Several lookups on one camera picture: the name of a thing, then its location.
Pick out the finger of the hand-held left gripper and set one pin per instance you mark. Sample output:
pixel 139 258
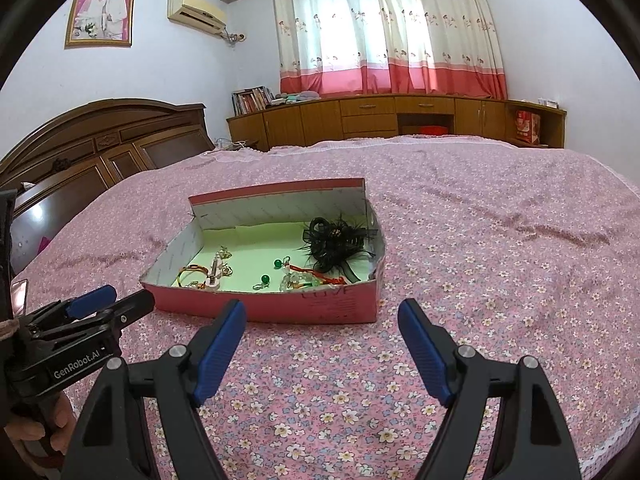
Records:
pixel 135 305
pixel 92 300

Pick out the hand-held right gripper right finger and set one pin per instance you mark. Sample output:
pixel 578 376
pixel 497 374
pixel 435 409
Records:
pixel 425 345

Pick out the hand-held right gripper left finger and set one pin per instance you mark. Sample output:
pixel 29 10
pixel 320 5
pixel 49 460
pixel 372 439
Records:
pixel 220 345

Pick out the white hair clip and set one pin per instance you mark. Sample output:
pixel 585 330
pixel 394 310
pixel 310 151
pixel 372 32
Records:
pixel 215 275

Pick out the pink cardboard box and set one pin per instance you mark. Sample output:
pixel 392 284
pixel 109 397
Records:
pixel 280 305

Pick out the green bead earring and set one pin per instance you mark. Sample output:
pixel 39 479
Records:
pixel 264 280
pixel 276 263

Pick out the clear crystal bead ornament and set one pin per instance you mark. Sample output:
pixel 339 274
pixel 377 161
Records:
pixel 294 281

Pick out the person's left hand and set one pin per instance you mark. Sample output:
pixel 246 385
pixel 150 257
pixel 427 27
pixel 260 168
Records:
pixel 45 430

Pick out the small pink mirror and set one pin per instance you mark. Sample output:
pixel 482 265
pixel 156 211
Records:
pixel 20 297

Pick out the black feather hair accessory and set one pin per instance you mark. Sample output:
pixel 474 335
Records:
pixel 330 245

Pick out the dark wooden headboard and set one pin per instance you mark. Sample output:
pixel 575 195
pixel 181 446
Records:
pixel 100 155

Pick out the row of books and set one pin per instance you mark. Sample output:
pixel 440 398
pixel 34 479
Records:
pixel 250 101

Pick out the red gift box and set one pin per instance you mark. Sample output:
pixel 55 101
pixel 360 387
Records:
pixel 528 126

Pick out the wooden cabinet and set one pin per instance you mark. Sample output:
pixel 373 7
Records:
pixel 325 120

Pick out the folded grey cloth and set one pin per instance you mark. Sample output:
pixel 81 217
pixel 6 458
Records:
pixel 300 96

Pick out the white and pink curtain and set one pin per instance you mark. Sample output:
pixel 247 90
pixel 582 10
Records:
pixel 390 35

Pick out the framed wall photo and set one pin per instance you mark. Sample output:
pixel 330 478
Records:
pixel 102 10

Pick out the wall air conditioner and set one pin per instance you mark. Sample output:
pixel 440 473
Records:
pixel 197 12

